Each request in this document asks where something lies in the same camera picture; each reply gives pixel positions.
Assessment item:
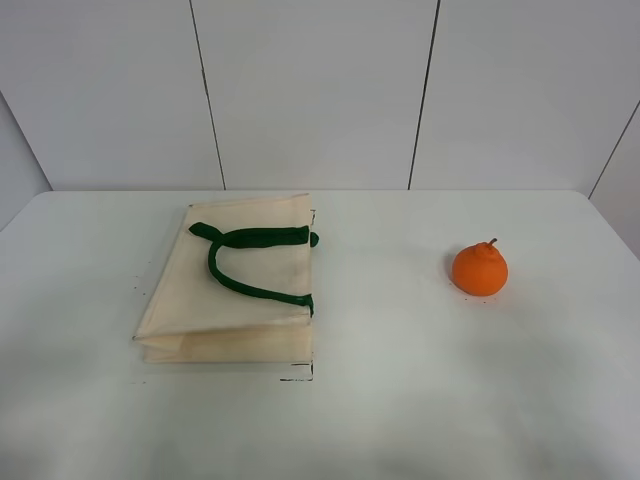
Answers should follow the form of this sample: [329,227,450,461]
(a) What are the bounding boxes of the white linen bag green handles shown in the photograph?
[134,194,318,365]

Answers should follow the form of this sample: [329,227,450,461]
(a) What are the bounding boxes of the orange with stem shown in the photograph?
[451,238,508,297]

